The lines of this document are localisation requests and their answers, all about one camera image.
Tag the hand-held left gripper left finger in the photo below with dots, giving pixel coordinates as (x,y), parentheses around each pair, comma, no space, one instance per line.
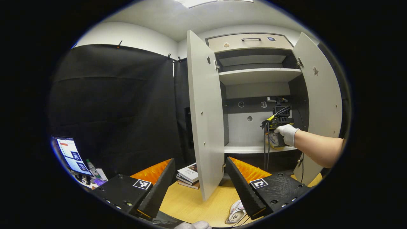
(157,190)

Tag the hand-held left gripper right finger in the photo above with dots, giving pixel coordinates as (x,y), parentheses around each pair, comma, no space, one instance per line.
(243,190)

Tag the white shoe yellow sole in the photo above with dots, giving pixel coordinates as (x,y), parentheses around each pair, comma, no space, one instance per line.
(272,142)
(236,214)

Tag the grey shoe cabinet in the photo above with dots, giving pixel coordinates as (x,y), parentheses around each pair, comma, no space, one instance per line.
(241,133)

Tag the grey shoe cabinet door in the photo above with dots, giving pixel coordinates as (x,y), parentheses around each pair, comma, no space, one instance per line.
(324,105)
(206,127)

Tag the grey cabinet drawer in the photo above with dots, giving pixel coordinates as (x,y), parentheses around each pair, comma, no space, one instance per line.
(260,44)

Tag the white cover book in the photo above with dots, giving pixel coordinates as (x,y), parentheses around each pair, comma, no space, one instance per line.
(189,171)

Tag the clear plastic bottle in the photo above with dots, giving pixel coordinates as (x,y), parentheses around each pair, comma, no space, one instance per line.
(93,169)

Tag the ceiling light panel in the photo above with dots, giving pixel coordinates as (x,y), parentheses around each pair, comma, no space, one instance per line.
(210,2)

